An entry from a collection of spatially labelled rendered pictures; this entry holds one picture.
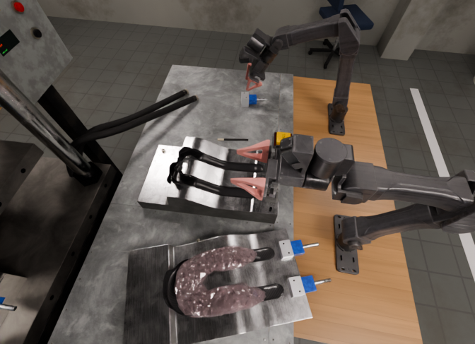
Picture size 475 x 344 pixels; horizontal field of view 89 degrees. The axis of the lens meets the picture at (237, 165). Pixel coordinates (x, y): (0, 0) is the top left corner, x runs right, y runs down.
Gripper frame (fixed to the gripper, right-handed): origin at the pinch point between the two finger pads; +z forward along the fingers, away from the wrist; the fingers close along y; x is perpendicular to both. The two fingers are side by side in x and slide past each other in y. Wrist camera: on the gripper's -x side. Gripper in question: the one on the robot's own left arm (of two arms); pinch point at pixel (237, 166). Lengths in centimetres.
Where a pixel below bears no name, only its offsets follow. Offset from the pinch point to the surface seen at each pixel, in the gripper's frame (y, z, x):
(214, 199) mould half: -4.8, 9.3, 31.0
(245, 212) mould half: -2.4, -2.1, 32.7
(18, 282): 30, 66, 38
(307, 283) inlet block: 16.2, -23.2, 33.4
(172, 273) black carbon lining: 20.3, 16.9, 32.8
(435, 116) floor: -163, -161, 122
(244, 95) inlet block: -64, 7, 34
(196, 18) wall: -276, 100, 105
